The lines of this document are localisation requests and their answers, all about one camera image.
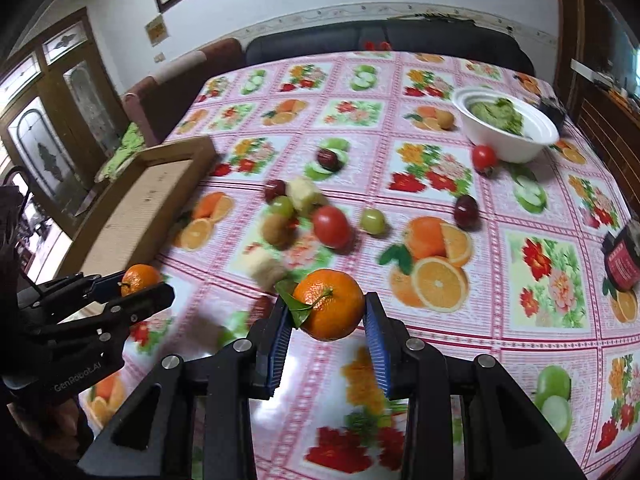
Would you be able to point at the orange mandarin with leaf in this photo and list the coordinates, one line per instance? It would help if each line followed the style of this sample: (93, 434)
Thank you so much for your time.
(326, 304)

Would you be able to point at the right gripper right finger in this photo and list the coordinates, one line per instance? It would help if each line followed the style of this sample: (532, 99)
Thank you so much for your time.
(504, 435)

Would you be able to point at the red jujube date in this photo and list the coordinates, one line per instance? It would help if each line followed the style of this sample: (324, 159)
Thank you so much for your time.
(260, 309)

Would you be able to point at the dark plum on apple print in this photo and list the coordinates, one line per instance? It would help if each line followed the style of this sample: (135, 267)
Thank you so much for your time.
(328, 160)

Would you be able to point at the fruit print pink tablecloth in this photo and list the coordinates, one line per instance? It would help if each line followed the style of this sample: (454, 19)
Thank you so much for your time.
(528, 285)

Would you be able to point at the dark plum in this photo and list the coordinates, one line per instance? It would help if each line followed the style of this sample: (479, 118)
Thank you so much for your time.
(466, 213)
(328, 160)
(274, 188)

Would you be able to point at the brown wooden side cabinet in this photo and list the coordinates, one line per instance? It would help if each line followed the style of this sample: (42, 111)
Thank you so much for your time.
(611, 129)

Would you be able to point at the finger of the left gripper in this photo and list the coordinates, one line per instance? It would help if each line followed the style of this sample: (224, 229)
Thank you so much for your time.
(79, 289)
(135, 308)

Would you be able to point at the green patterned cushion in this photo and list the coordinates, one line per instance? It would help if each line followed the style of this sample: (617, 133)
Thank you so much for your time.
(132, 143)

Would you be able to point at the large red tomato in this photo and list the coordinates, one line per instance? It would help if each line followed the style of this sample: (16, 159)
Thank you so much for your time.
(331, 227)

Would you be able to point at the small red tomato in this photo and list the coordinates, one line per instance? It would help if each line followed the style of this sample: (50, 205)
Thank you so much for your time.
(484, 159)

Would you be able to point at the black leather sofa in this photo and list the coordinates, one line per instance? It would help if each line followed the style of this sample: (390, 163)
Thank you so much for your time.
(441, 36)

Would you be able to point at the shallow cardboard box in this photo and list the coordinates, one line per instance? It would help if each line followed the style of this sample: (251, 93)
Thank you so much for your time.
(130, 221)

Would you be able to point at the small yellow wall picture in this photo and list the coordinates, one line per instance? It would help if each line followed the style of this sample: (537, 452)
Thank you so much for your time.
(156, 30)

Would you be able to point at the maroon armchair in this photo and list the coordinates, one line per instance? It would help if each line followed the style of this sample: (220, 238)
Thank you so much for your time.
(158, 102)

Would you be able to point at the wooden glass panel door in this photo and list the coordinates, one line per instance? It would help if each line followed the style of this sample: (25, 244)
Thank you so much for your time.
(61, 117)

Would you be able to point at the red labelled dark jar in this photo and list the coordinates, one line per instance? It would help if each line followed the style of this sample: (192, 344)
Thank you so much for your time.
(621, 256)

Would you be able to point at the red item on sofa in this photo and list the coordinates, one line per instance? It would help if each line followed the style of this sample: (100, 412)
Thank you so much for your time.
(382, 46)

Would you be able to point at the green lettuce leaves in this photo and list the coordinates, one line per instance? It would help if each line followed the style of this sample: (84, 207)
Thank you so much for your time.
(500, 114)

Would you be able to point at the green grape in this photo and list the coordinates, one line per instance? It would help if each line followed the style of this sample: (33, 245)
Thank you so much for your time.
(282, 206)
(373, 221)

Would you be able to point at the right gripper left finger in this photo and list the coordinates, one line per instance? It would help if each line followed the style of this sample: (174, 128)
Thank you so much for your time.
(151, 435)

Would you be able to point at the green grape right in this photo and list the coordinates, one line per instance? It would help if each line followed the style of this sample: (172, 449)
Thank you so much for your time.
(373, 221)

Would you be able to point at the white bowl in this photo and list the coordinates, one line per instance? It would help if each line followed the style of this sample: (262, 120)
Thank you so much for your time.
(539, 132)

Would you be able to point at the black object behind bowl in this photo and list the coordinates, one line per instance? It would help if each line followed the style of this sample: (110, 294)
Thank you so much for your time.
(555, 111)

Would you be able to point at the green grape left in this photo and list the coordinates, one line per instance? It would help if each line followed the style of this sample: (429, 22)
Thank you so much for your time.
(282, 206)

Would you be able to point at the pale sugarcane chunk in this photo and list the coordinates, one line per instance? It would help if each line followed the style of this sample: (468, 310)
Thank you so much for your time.
(304, 195)
(262, 268)

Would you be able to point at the brown kiwi fruit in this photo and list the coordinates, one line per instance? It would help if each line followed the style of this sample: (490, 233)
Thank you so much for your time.
(278, 231)

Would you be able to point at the small orange mandarin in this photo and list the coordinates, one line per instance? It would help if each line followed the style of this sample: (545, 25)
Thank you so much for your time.
(139, 277)

